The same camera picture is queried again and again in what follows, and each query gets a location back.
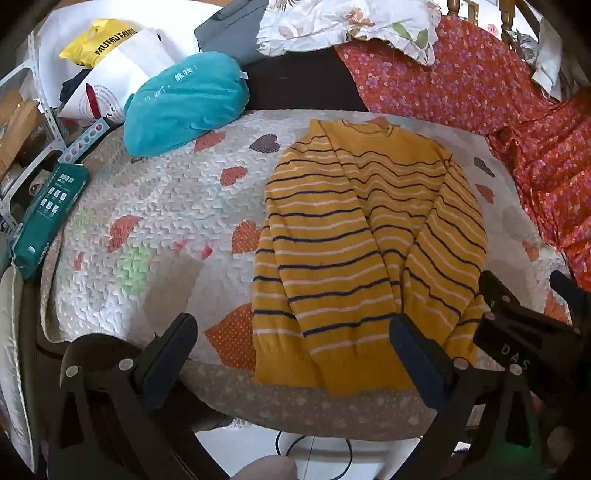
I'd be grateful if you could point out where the yellow plastic bag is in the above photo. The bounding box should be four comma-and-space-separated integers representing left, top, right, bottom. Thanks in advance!
58, 18, 141, 70

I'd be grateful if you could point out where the white plastic bag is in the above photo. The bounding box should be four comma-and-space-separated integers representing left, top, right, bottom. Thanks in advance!
530, 30, 565, 101

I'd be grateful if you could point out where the teal plush pillow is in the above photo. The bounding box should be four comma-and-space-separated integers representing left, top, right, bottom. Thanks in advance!
123, 51, 251, 158

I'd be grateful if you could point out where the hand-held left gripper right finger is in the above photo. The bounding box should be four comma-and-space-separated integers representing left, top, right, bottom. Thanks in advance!
389, 314, 546, 480

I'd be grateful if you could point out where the orange floral blanket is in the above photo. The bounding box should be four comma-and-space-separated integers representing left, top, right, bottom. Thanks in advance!
335, 14, 591, 294

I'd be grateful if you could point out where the colourful sticker strip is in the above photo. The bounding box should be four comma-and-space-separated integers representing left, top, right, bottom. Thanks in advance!
61, 117, 110, 163

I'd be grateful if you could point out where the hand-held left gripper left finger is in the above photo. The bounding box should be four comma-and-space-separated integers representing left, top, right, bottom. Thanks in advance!
46, 313, 230, 480

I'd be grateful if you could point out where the white floral pillow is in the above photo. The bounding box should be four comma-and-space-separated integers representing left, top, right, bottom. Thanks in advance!
256, 0, 443, 66

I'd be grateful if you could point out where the dark brown bed sheet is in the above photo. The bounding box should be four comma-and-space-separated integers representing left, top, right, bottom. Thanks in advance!
240, 44, 368, 114

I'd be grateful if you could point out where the black cable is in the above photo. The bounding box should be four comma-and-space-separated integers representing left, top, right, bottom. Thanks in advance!
274, 429, 354, 480

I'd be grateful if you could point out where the wooden headboard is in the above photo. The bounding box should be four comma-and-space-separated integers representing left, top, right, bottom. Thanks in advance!
444, 0, 529, 46

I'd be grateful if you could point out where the white paper bag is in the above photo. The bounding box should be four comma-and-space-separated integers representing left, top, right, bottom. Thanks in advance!
56, 27, 176, 126

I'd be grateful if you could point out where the shiny beige cushion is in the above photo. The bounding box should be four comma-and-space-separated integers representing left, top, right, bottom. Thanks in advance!
0, 264, 43, 472

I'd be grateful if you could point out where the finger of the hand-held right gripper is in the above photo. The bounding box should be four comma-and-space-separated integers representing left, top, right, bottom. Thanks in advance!
478, 270, 527, 326
549, 270, 591, 326

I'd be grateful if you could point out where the green cardboard box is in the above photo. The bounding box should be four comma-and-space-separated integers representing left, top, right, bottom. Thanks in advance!
11, 162, 92, 281

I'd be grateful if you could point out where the metal shelf rack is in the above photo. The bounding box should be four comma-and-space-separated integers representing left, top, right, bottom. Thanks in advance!
0, 25, 66, 234

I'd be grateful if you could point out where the yellow striped sweater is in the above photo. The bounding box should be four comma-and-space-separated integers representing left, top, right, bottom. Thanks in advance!
252, 117, 491, 398

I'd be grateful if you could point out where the heart print quilt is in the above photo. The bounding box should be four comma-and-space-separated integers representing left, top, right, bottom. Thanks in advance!
39, 108, 575, 444

